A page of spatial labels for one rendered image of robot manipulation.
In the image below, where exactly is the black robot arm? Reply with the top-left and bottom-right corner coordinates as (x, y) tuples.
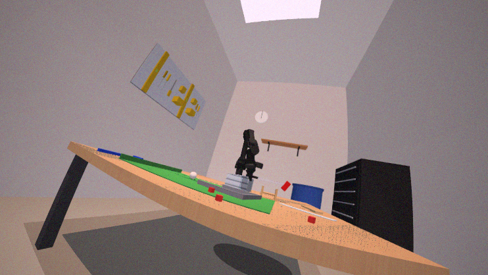
(235, 129), (263, 175)

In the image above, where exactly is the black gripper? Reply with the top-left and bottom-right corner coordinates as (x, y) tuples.
(245, 157), (256, 181)

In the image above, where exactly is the green rectangular mat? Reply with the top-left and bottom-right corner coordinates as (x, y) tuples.
(121, 159), (275, 214)

